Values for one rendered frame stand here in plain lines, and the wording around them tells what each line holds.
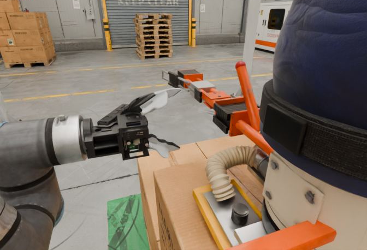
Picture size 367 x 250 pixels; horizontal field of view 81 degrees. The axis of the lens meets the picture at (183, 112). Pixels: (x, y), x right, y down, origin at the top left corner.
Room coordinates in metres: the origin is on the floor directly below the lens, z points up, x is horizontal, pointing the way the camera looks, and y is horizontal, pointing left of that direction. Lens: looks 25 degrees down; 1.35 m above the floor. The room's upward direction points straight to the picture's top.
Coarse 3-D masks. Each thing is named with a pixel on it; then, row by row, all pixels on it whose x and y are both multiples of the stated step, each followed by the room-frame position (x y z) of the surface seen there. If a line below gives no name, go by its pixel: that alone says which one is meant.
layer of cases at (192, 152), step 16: (192, 144) 1.20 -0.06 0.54; (208, 144) 1.20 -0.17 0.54; (224, 144) 1.20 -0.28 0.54; (240, 144) 1.20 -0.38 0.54; (144, 160) 1.03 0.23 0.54; (160, 160) 1.03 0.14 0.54; (176, 160) 1.03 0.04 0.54; (192, 160) 1.03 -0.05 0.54; (144, 176) 0.89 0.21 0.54; (144, 192) 0.83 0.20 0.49; (144, 208) 0.94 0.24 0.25
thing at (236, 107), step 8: (216, 104) 0.47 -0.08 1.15; (224, 104) 0.49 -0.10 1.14; (232, 104) 0.48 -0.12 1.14; (240, 104) 0.48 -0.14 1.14; (216, 112) 0.47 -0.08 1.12; (224, 112) 0.42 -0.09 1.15; (232, 112) 0.41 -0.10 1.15; (240, 112) 0.41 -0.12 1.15; (216, 120) 0.46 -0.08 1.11; (224, 120) 0.43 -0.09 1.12; (232, 120) 0.41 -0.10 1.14; (248, 120) 0.42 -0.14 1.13; (224, 128) 0.42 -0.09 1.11; (232, 128) 0.41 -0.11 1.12
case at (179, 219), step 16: (160, 176) 0.45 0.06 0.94; (176, 176) 0.45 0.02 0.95; (192, 176) 0.44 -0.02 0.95; (240, 176) 0.44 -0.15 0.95; (160, 192) 0.39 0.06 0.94; (176, 192) 0.38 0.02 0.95; (192, 192) 0.38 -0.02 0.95; (256, 192) 0.38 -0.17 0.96; (160, 208) 0.40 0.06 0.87; (176, 208) 0.33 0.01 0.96; (192, 208) 0.33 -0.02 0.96; (160, 224) 0.42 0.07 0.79; (176, 224) 0.29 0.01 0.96; (192, 224) 0.29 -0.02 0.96; (160, 240) 0.44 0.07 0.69; (176, 240) 0.26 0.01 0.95; (192, 240) 0.25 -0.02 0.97; (208, 240) 0.25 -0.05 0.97
